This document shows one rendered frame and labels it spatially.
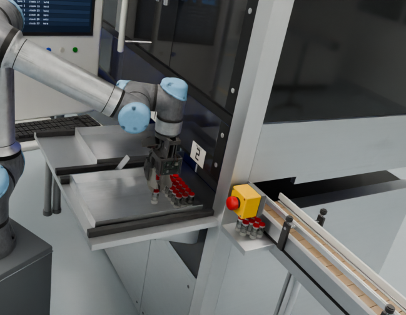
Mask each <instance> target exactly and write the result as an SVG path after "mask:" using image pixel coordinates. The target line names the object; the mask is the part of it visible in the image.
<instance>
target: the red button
mask: <svg viewBox="0 0 406 315"><path fill-rule="evenodd" d="M226 206H227V208H228V209H229V210H231V211H233V210H237V209H238V200H237V198H236V197H235V196H230V197H228V198H227V199H226Z"/></svg>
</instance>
